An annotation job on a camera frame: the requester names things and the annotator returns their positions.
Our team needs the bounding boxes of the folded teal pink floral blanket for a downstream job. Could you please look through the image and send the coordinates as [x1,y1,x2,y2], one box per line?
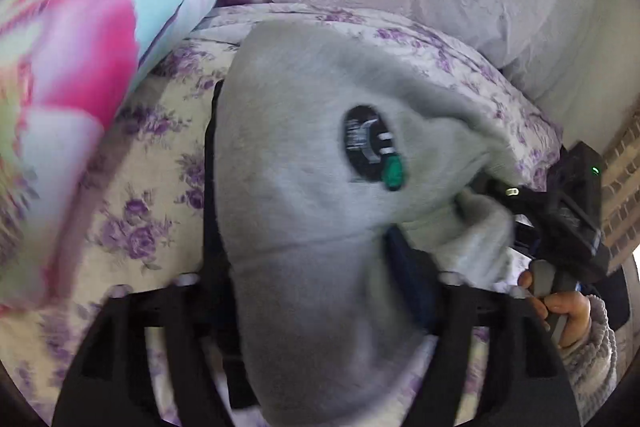
[0,0,223,313]

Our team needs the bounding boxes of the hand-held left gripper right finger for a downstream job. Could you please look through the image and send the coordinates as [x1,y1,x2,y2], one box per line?
[385,227,582,427]

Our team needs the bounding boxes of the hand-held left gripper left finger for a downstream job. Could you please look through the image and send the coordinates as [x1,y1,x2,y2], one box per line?
[52,276,247,427]

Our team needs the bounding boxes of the black garment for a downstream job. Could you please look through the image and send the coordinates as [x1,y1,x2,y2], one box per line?
[202,79,241,278]

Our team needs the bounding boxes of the person's right hand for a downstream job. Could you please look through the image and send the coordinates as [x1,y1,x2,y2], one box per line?
[517,269,593,350]

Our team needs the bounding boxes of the grey sweatshirt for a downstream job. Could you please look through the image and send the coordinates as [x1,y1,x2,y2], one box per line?
[212,19,518,427]

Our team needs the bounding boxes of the purple floral bedsheet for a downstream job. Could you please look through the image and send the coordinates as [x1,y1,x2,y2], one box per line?
[0,2,563,427]

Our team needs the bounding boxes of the person's right forearm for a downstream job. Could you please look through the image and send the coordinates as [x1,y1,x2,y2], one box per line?
[559,294,622,410]

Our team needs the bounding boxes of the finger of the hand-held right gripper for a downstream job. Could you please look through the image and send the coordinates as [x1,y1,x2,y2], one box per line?
[484,178,551,253]

